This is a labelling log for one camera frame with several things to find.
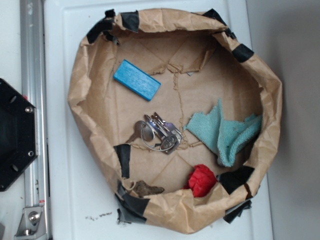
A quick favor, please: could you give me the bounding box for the blue rectangular block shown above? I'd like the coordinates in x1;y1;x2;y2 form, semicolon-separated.
113;60;161;101

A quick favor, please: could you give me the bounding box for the brown rough rock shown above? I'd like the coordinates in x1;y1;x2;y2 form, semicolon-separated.
133;180;165;198

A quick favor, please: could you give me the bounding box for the aluminium extrusion rail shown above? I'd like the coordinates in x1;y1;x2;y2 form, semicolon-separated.
19;0;53;240

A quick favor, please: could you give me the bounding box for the white plastic tray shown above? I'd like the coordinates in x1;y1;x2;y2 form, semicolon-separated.
44;0;273;240

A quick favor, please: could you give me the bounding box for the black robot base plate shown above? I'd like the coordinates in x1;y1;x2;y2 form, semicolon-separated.
0;79;37;192

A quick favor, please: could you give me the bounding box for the metal corner bracket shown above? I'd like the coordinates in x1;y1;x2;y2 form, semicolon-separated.
14;206;48;240

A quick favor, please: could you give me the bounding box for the red crumpled ball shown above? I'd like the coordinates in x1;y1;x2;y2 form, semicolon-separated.
183;164;218;198

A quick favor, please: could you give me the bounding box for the teal cloth rag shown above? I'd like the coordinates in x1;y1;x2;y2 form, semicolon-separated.
184;99;263;168

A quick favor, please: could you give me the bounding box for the brown paper bag bin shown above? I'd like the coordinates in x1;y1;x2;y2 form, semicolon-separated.
68;8;283;234

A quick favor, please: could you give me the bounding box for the bunch of metal keys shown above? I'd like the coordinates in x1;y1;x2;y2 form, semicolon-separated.
125;112;183;155

